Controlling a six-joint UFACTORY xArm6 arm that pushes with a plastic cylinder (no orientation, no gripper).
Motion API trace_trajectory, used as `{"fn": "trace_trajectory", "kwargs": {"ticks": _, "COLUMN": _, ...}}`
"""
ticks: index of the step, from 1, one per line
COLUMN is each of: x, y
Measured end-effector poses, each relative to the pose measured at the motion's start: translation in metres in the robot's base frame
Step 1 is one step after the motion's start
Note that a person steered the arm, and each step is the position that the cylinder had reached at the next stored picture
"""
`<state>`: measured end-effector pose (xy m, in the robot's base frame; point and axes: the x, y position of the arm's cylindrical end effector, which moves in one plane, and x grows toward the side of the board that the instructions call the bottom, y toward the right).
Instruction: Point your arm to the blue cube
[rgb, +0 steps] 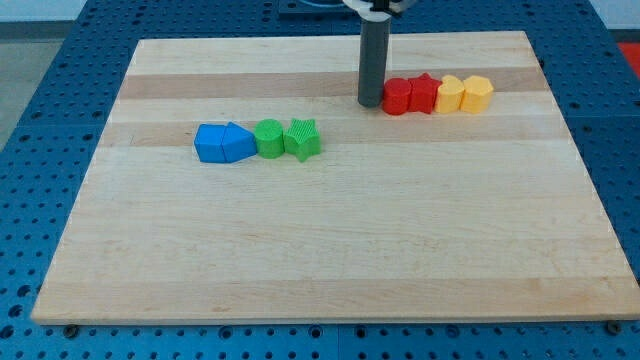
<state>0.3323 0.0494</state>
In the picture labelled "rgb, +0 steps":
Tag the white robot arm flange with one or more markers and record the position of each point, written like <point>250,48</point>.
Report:
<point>378,11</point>

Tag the blue cube block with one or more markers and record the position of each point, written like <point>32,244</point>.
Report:
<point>208,143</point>

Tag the green star block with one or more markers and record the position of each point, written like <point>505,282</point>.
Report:
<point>302,139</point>

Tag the green cylinder block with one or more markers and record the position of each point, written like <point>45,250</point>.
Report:
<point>268,135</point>

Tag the blue pentagon block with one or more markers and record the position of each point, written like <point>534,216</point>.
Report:
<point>238,143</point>

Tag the red cylinder block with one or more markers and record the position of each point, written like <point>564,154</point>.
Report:
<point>396,96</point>

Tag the red star block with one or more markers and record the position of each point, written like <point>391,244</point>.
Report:
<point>424,90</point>

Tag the yellow heart block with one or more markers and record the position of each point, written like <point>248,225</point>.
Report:
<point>449,94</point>

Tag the grey cylindrical pointer rod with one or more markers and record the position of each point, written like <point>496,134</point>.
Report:
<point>374,38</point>

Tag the light wooden board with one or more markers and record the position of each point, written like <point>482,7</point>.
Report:
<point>443,218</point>

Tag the yellow hexagon block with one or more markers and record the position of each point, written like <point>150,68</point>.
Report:
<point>478,94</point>

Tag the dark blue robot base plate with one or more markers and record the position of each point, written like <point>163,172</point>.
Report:
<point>298,9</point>

